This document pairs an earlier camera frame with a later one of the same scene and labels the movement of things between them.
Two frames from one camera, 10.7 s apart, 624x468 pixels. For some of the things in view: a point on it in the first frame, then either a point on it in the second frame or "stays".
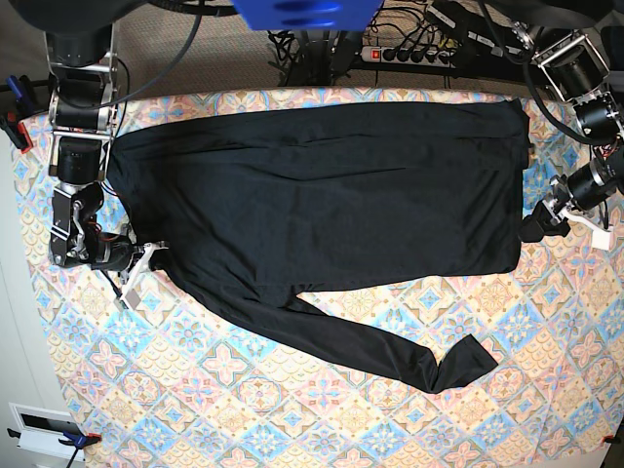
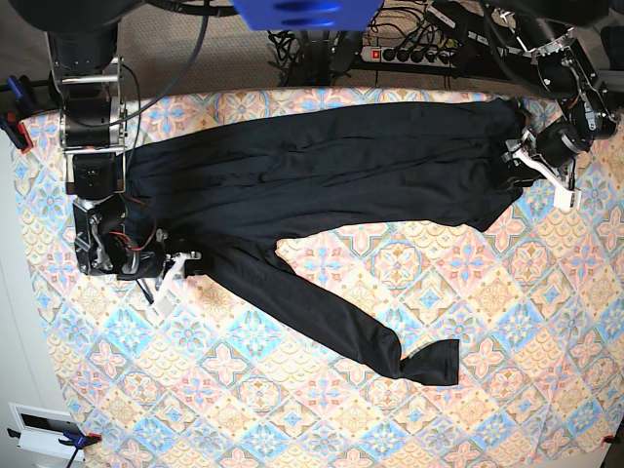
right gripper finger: x=129 y=294 -> x=165 y=300
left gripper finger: x=601 y=238 -> x=565 y=197
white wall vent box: x=41 y=428 stays
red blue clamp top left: x=24 y=105 stays
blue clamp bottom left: x=75 y=440 stays
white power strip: x=410 y=57 stays
